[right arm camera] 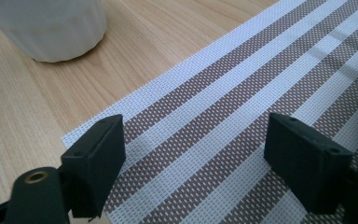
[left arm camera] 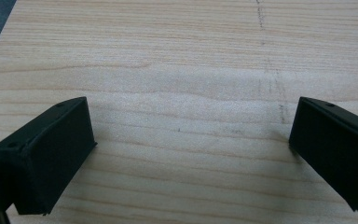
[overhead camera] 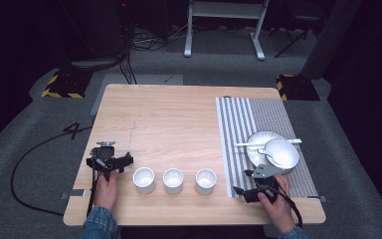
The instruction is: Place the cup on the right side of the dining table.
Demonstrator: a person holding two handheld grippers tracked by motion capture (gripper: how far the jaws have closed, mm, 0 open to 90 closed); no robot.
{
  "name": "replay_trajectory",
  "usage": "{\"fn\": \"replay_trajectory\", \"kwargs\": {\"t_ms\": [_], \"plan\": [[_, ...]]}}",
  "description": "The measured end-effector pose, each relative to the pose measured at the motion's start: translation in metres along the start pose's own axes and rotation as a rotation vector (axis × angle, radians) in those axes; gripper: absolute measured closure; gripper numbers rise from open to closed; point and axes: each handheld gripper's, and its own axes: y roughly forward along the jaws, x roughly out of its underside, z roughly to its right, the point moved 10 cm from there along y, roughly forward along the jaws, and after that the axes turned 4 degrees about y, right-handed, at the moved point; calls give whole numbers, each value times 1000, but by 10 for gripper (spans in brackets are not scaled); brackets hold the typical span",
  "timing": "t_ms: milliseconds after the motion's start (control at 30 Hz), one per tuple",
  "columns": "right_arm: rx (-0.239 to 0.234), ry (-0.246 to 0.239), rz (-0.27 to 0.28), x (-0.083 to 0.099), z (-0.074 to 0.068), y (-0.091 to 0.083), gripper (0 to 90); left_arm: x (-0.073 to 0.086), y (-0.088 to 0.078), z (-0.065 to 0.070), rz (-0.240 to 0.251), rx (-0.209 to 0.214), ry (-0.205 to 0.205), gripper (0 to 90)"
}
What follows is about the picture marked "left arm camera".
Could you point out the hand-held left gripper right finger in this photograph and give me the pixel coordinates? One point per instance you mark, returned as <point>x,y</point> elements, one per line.
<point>332,146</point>

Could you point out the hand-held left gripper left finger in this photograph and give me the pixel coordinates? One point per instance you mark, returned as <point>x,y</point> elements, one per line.
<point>52,155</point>

